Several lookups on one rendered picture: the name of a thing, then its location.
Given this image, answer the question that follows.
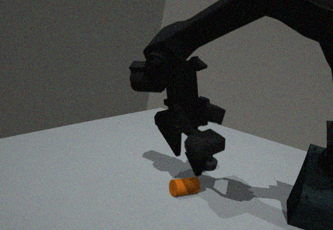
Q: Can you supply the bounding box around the orange knob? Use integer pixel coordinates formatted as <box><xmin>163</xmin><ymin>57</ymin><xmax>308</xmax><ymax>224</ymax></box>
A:
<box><xmin>169</xmin><ymin>177</ymin><xmax>200</xmax><ymax>196</ymax></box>

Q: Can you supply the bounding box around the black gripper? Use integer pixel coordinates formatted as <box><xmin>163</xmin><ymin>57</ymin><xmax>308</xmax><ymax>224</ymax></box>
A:
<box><xmin>154</xmin><ymin>94</ymin><xmax>225</xmax><ymax>177</ymax></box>

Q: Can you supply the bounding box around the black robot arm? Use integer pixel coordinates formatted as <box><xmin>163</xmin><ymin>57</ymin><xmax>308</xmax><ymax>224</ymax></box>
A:
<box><xmin>129</xmin><ymin>0</ymin><xmax>333</xmax><ymax>181</ymax></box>

